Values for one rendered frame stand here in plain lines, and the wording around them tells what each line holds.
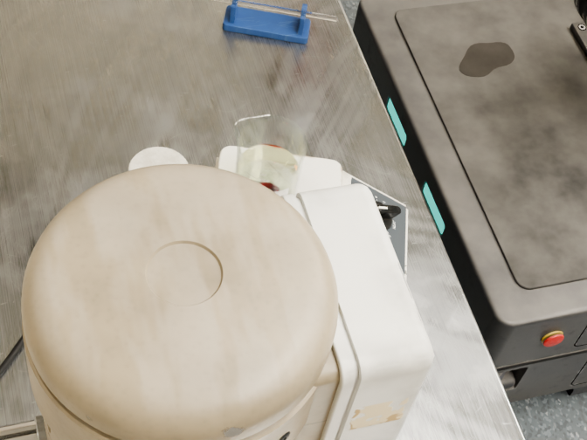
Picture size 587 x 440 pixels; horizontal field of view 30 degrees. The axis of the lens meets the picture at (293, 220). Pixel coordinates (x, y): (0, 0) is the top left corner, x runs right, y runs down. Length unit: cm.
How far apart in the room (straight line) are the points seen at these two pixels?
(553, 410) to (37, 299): 166
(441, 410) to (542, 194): 74
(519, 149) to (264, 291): 145
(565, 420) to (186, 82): 101
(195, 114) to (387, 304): 85
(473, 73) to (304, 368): 154
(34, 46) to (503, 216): 77
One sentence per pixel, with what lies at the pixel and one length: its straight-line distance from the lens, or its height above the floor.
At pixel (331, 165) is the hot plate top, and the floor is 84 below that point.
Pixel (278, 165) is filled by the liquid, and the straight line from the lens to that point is 100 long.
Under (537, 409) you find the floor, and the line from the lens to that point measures 196.
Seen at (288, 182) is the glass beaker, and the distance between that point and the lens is 97.
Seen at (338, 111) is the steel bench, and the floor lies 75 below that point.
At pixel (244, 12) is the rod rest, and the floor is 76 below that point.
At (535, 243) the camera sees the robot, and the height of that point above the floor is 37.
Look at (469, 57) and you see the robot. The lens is 188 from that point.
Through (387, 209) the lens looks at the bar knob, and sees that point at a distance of 107.
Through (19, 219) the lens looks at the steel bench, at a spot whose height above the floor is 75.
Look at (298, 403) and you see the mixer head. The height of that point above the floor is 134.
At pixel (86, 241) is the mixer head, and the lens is 35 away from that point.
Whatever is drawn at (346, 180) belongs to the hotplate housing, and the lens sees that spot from 108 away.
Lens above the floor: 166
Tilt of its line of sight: 54 degrees down
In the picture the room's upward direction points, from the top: 12 degrees clockwise
